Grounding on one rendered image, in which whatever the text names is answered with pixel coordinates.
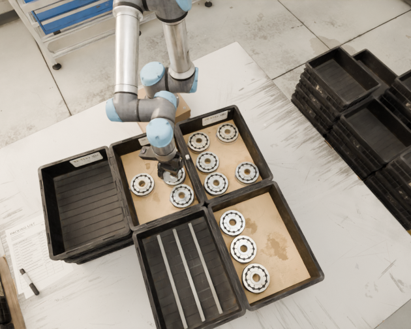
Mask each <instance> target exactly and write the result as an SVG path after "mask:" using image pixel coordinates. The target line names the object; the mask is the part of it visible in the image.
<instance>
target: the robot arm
mask: <svg viewBox="0 0 411 329"><path fill-rule="evenodd" d="M191 7H192V0H114V1H113V11H112V12H113V15H114V16H115V73H114V98H112V99H108V100H107V101H106V106H105V109H106V115H107V118H108V119H109V120H110V121H114V122H122V123H124V122H149V124H148V125H147V127H146V133H147V139H148V140H149V142H150V144H151V147H147V146H143V148H142V149H141V151H140V153H139V155H138V156H139V157H140V158H141V159H143V160H150V161H158V164H157V169H158V170H157V175H158V177H159V178H160V179H161V180H163V181H170V182H175V179H173V178H172V177H170V174H169V173H171V174H172V176H173V177H175V178H178V172H179V171H180V170H181V168H183V166H184V163H186V162H185V157H184V156H182V155H181V153H180V152H178V151H176V147H175V142H174V127H175V113H176V110H177V108H176V101H177V99H176V97H175V96H174V93H196V91H197V87H198V67H195V66H194V63H193V62H192V61H191V60H190V54H189V44H188V38H187V28H186V23H185V18H186V17H187V14H188V12H189V10H190V9H191ZM145 11H155V15H156V17H157V19H158V20H159V21H161V22H162V27H163V31H164V36H165V39H166V45H167V49H168V54H169V58H170V63H171V64H170V66H169V67H164V65H163V64H161V63H159V62H156V61H154V62H150V63H148V64H146V65H145V66H144V67H143V68H142V70H141V72H140V78H141V82H142V84H143V86H144V89H145V92H146V99H138V64H139V36H140V21H142V19H143V12H145ZM181 158H182V159H181ZM168 172H169V173H168ZM174 174H176V176H175V175H174Z"/></svg>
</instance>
